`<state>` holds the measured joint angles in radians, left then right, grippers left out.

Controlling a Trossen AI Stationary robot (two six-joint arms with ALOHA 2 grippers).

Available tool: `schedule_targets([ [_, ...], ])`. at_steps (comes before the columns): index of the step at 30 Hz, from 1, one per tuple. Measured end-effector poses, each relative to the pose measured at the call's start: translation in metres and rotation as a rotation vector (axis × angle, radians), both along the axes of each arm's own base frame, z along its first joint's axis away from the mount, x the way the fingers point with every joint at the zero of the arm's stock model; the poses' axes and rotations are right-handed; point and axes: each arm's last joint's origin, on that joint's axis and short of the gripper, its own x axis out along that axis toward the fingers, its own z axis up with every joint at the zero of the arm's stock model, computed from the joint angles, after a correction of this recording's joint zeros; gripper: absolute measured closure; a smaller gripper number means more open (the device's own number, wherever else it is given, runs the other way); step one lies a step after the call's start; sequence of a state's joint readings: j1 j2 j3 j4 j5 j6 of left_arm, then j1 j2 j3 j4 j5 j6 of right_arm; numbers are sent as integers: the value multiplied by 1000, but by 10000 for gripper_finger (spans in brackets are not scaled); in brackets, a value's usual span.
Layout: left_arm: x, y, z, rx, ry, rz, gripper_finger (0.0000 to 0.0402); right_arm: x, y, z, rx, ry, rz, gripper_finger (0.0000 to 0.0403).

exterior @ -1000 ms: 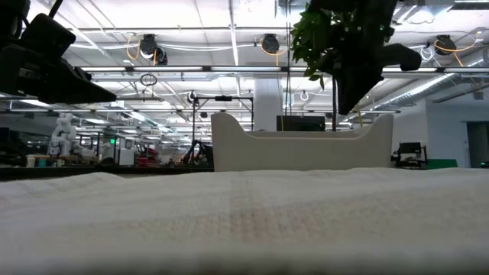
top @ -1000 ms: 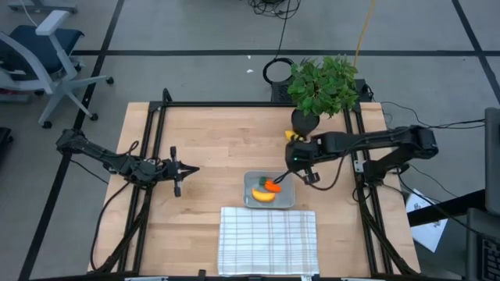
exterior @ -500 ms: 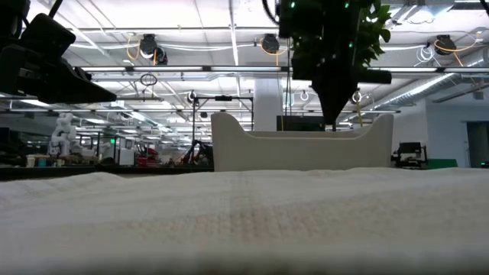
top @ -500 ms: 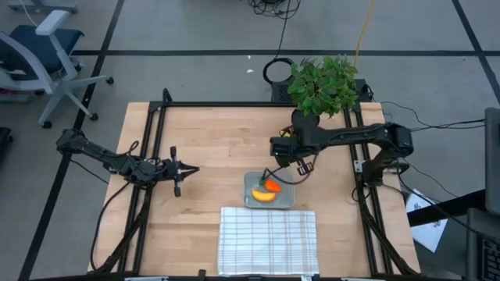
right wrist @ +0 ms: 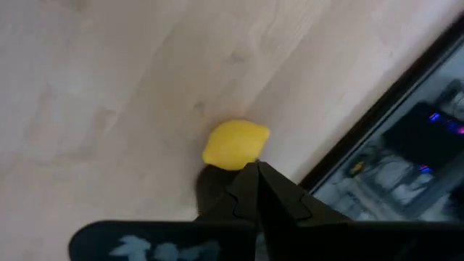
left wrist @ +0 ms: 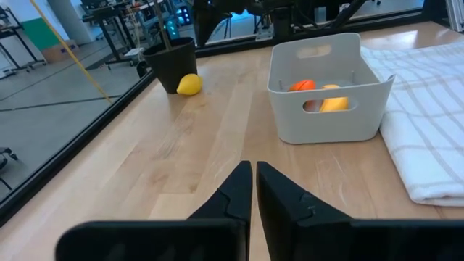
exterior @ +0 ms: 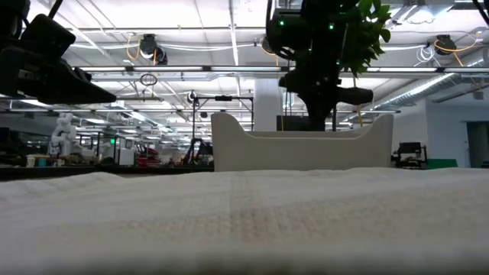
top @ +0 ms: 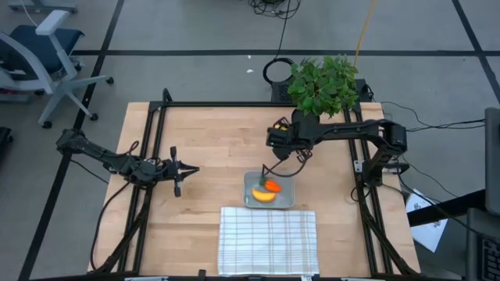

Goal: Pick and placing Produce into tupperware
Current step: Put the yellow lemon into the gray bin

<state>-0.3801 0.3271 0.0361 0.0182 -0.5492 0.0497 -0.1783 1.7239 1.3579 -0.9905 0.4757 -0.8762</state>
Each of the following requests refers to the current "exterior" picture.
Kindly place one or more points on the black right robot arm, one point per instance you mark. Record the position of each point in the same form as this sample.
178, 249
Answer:
321, 38

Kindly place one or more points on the grey plastic tupperware bin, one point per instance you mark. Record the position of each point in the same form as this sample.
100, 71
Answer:
298, 151

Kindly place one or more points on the white checked kitchen towel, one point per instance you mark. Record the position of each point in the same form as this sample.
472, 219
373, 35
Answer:
244, 214

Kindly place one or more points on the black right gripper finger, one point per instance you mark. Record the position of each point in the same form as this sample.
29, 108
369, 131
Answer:
314, 118
326, 118

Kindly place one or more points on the green leafy plant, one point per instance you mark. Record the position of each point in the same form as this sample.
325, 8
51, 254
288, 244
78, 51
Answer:
366, 34

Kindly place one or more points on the black aluminium table frame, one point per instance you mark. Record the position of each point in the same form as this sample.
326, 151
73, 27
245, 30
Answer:
76, 172

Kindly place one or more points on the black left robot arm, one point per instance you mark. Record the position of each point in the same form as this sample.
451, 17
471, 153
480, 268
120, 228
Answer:
11, 15

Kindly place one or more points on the white humanoid robot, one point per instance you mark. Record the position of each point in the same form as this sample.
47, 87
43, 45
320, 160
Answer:
63, 133

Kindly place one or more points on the black computer box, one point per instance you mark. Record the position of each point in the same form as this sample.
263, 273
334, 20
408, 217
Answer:
292, 123

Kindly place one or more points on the silver ventilation duct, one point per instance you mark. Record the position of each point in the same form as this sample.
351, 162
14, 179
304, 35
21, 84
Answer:
416, 89

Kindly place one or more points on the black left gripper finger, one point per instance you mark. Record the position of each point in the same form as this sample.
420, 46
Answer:
88, 93

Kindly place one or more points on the black equipment cart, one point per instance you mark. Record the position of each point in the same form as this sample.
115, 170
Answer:
410, 153

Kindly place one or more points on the white building column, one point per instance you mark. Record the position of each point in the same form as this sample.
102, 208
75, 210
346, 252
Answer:
267, 103

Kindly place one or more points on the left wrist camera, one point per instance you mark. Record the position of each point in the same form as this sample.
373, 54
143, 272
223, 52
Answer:
47, 36

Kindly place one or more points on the ceiling light strip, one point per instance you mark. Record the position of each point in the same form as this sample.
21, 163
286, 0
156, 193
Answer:
420, 70
172, 69

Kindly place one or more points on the black workcell frame stand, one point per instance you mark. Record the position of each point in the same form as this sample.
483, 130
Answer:
223, 98

